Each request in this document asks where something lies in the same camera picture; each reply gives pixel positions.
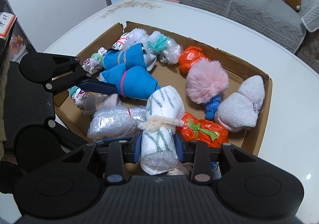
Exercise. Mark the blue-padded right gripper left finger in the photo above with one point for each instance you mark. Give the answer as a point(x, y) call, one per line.
point(120, 152)

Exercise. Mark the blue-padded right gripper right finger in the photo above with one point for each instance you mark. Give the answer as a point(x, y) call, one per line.
point(197, 153)

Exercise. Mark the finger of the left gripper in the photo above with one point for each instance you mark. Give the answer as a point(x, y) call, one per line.
point(96, 86)

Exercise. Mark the small teal-tied patterned bundle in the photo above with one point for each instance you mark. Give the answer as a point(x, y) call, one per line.
point(78, 96)

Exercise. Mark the floral sock green tie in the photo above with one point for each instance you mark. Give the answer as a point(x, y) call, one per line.
point(95, 64)

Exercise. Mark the grey sock blue bow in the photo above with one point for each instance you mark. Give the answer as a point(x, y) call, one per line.
point(186, 169)

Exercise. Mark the large orange plastic bundle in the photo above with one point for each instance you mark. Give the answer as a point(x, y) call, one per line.
point(213, 134)

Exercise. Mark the blue sock purple band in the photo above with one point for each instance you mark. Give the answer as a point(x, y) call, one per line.
point(135, 82)

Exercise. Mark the blue grey sock bundle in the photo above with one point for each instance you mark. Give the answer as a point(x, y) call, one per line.
point(135, 55)

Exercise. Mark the striped white sock bundle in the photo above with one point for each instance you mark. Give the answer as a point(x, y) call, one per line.
point(164, 113)

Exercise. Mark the white grey sock bundle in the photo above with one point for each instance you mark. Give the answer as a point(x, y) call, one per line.
point(240, 109)

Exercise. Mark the white fuzzy red-tied bundle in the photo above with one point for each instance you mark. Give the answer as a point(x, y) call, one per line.
point(130, 39)

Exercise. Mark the pink fluffy pompom bundle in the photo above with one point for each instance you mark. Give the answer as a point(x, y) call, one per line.
point(206, 81)

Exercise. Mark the bubble wrap teal tie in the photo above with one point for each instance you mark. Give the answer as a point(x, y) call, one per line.
point(166, 48)

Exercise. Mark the small orange plastic bundle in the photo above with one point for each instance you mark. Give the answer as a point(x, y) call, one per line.
point(189, 57)

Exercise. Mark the lilac sock cream tie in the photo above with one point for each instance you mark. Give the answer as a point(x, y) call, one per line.
point(96, 101)

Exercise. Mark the clear bubble wrap bundle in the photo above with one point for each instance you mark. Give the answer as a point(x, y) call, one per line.
point(116, 122)

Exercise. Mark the shallow cardboard box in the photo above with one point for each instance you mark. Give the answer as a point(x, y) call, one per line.
point(238, 71)

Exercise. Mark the grey quilted sofa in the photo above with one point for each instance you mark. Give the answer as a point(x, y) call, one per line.
point(274, 19)

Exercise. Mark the brown plush toy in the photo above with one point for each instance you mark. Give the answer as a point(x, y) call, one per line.
point(294, 4)

